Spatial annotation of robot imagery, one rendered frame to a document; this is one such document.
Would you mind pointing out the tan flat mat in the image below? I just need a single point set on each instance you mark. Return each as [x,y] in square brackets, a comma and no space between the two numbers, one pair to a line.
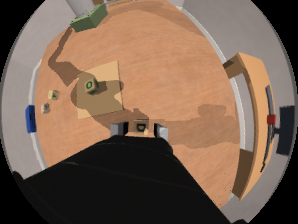
[108,99]

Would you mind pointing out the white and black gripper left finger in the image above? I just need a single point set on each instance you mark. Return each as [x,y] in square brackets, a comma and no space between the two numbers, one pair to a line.
[119,129]

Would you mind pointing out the wooden letter block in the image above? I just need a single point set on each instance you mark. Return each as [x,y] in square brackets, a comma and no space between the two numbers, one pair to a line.
[52,95]
[92,86]
[45,108]
[141,127]

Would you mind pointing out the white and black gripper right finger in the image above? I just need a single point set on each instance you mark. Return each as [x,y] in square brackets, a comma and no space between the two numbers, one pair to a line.
[160,131]

